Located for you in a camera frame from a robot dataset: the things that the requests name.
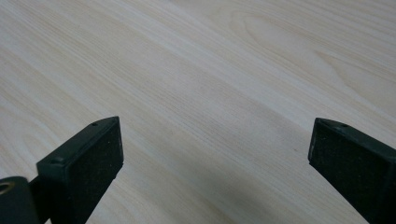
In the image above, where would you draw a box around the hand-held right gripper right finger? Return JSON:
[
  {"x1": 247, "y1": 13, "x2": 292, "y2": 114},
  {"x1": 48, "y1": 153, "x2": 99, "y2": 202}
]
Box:
[{"x1": 307, "y1": 117, "x2": 396, "y2": 224}]

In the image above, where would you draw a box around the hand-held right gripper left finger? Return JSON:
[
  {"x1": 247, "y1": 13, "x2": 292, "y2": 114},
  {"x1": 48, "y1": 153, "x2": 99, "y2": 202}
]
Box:
[{"x1": 29, "y1": 116, "x2": 125, "y2": 224}]

